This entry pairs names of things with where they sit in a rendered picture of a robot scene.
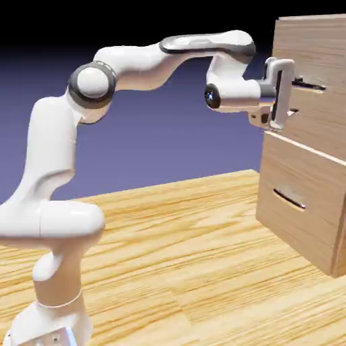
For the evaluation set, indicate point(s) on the light wood cabinet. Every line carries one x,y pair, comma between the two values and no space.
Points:
310,173

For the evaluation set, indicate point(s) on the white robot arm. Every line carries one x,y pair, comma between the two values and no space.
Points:
54,151

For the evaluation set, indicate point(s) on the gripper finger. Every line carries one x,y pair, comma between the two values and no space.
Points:
297,80
292,112

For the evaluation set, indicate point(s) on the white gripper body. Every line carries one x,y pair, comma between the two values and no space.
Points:
285,81

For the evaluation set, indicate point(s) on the wood drawer front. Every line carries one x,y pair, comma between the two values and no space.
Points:
313,48
302,235

